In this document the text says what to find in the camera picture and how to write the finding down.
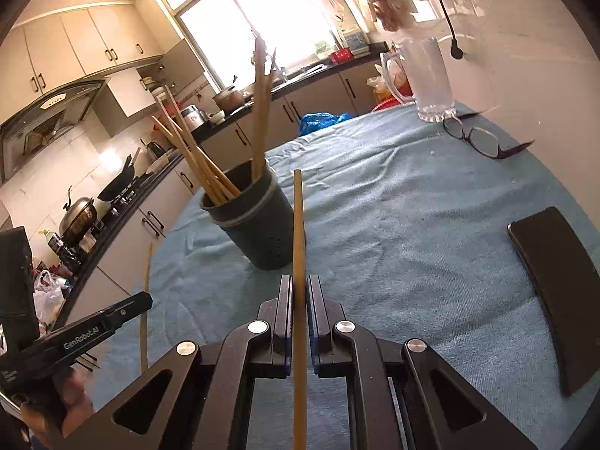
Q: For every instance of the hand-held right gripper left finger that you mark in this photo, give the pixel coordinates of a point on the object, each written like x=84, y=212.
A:
x=286, y=323

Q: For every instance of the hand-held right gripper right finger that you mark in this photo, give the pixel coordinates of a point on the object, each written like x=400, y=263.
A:
x=315, y=323

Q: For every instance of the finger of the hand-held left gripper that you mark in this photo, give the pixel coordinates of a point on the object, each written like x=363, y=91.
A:
x=108, y=321

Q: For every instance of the light wooden chopstick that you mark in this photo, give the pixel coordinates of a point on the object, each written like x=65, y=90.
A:
x=146, y=272
x=298, y=225

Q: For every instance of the dark green chopstick holder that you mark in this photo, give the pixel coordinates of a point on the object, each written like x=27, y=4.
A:
x=267, y=234

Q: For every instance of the bunch of bamboo chopsticks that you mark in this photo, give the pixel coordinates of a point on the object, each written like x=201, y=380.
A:
x=259, y=122

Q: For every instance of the person's left hand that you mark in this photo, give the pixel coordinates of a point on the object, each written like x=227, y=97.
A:
x=77, y=398

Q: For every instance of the white plastic bag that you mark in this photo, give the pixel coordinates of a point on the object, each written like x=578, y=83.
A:
x=47, y=295

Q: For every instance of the black kitchen countertop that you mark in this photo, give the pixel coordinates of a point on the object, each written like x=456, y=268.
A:
x=79, y=286

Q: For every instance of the cooking oil bottle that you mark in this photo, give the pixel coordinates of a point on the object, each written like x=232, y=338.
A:
x=50, y=241

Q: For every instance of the grey lower cabinets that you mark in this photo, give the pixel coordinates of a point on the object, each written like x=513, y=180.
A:
x=136, y=234

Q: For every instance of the steel pot with lid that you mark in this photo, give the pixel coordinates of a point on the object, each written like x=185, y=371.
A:
x=77, y=220

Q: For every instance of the blue towel table cover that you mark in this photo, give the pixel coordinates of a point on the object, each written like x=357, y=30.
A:
x=398, y=243

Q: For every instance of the black wok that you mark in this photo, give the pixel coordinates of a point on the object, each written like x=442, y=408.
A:
x=115, y=187

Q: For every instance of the small dark kettle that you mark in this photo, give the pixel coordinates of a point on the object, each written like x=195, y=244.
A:
x=156, y=150

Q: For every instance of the grey range hood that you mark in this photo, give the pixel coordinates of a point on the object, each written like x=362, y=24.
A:
x=47, y=103

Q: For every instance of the blue plastic bag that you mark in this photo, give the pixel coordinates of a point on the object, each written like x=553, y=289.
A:
x=318, y=122

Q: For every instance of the silver rice cooker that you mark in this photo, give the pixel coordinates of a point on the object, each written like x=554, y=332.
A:
x=192, y=119

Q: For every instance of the open grey dish cabinet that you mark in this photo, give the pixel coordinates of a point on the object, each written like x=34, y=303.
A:
x=126, y=98

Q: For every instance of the red plastic basin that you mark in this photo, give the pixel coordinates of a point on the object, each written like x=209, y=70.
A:
x=386, y=104

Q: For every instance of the black smartphone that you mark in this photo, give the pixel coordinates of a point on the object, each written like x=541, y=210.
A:
x=558, y=290

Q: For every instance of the dark framed eyeglasses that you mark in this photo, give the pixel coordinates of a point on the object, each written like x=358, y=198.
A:
x=485, y=143

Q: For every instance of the metal sink faucet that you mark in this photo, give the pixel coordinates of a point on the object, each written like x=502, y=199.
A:
x=284, y=70

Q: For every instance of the beige upper cabinets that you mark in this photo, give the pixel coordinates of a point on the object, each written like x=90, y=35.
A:
x=75, y=42

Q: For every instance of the clear glass mug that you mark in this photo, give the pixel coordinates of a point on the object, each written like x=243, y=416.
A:
x=433, y=84

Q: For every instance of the red plastic basket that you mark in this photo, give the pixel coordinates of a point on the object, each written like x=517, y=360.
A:
x=341, y=56

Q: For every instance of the blue and white box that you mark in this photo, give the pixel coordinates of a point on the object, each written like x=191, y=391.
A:
x=355, y=41

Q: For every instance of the kitchen window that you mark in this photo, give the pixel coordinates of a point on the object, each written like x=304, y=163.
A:
x=220, y=23

